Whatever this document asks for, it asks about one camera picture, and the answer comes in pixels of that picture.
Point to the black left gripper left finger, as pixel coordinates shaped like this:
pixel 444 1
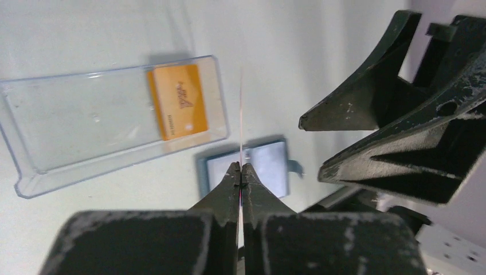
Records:
pixel 200 240

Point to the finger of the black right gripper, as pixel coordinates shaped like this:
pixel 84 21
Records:
pixel 426 155
pixel 374 97

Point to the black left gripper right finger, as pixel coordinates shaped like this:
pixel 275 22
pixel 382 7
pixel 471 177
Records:
pixel 278 240

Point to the gold VIP card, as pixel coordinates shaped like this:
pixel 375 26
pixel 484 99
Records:
pixel 241 139

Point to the clear acrylic card box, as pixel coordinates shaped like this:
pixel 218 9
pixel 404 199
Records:
pixel 66 129

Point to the gold card in box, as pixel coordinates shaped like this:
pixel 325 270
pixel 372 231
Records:
pixel 178 101

